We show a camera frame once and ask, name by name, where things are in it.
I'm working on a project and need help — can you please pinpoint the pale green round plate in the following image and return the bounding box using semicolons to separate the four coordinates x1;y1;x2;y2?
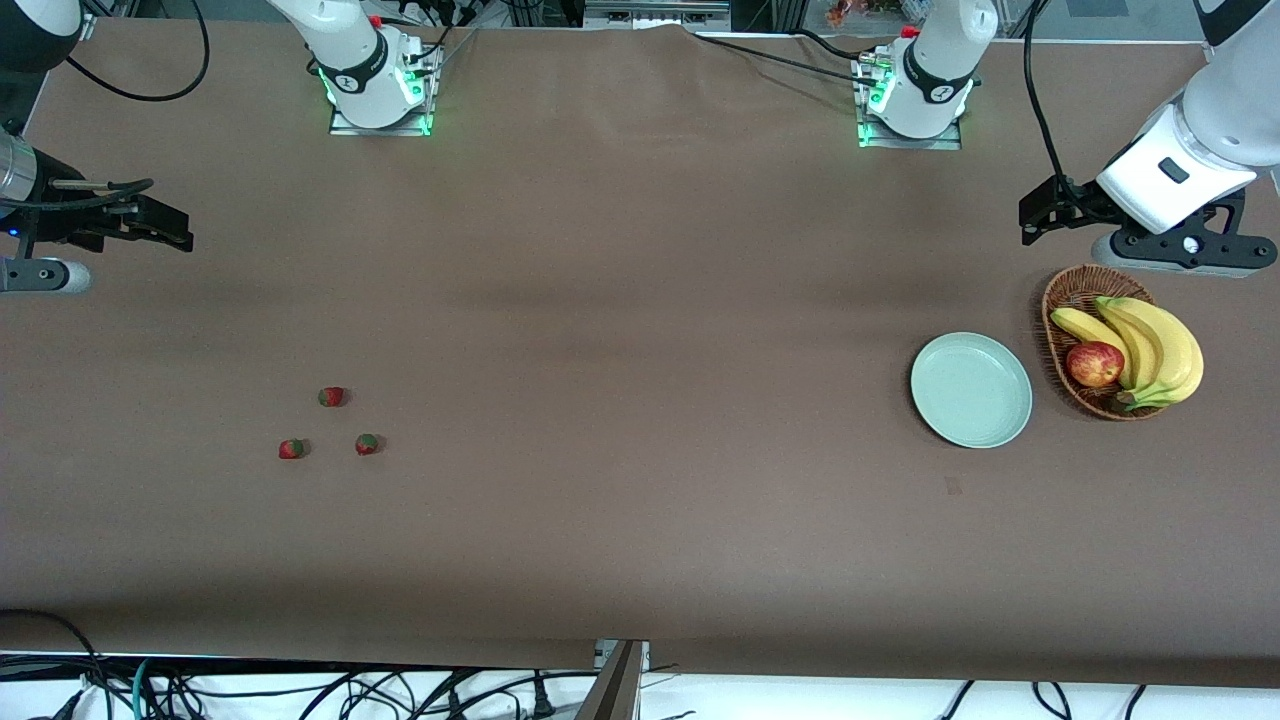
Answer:
909;332;1034;450

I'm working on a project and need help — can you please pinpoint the brown wicker basket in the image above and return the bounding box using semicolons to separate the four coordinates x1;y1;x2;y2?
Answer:
1041;264;1171;422

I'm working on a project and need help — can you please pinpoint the red apple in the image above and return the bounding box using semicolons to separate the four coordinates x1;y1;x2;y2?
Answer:
1065;341;1126;389

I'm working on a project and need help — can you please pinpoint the yellow banana bunch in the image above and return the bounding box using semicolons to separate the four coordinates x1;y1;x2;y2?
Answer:
1050;296;1205;412

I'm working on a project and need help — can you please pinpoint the brown table cloth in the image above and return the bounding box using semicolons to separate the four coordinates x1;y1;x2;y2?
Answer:
0;18;1280;691

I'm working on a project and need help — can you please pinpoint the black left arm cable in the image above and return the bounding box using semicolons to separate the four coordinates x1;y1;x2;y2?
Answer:
1022;0;1091;196

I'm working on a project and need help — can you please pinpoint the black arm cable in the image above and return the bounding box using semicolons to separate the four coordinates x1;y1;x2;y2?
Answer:
62;0;212;103
1022;0;1091;196

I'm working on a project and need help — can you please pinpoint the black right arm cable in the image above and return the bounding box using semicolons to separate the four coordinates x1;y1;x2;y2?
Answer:
62;0;212;103

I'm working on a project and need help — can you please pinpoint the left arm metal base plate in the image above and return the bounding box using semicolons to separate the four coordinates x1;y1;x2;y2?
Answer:
855;52;965;152

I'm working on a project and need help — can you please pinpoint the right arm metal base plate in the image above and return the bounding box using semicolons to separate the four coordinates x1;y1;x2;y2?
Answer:
328;42;443;138

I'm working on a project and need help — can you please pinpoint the black cable across cloth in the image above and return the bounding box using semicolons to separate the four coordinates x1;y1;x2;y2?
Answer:
683;26;888;87

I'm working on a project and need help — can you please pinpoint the black looping floor cable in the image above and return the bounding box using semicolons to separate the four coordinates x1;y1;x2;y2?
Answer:
0;608;105;720

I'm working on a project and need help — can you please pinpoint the silver aluminium frame bar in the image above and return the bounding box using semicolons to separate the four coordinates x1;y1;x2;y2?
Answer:
583;0;733;31

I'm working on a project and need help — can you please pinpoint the black cable with plug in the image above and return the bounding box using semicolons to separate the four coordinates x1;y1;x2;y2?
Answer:
395;672;471;720
470;672;557;720

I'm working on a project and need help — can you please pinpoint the brown post with bracket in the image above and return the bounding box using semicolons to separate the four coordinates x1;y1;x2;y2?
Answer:
573;638;653;720

